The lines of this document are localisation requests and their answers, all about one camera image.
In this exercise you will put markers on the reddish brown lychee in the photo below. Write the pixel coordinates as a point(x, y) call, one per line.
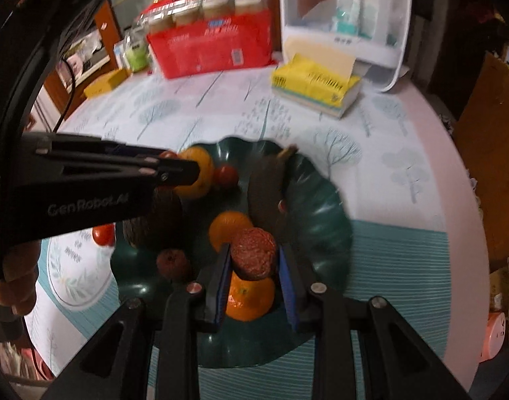
point(253, 252)

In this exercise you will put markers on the dark red wrinkled fruit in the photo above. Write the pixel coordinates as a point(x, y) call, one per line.
point(172, 264)

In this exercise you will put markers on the dark green leaf plate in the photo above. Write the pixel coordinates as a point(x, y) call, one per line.
point(316, 224)

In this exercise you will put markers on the green label clear bottle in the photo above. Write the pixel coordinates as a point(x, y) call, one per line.
point(136, 49)

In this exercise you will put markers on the red plastic package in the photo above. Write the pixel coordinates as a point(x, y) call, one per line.
point(190, 37)

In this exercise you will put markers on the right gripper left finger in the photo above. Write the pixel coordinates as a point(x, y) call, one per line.
point(116, 361)

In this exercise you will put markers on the yellow tissue pack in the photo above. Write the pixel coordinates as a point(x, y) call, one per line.
point(317, 75)

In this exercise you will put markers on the tree pattern tablecloth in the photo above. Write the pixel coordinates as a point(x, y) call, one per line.
point(382, 191)

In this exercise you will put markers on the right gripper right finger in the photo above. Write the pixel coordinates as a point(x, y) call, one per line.
point(362, 348)

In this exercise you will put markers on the dark avocado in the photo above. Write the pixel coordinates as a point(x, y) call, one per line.
point(141, 233)

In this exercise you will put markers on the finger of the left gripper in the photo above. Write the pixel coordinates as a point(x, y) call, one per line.
point(84, 144)
point(94, 172)

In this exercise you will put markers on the small orange kumquat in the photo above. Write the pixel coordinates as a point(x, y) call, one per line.
point(226, 226)

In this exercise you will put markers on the yellow cardboard box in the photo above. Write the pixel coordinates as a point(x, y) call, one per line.
point(106, 83)

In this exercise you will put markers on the overripe dark banana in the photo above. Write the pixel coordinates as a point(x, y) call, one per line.
point(267, 188)

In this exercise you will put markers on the left hand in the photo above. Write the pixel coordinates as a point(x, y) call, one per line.
point(20, 273)

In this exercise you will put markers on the small white blue box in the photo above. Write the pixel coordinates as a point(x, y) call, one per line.
point(119, 54)

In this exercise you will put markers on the wooden cabinet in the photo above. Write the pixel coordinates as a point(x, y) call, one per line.
point(89, 57)

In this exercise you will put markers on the white storage box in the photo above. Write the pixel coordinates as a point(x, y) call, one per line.
point(373, 32)

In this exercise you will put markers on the orange mandarin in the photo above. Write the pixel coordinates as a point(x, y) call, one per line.
point(249, 300)

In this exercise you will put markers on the red cherry tomato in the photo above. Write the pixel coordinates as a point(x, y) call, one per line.
point(225, 176)
point(104, 236)
point(168, 154)

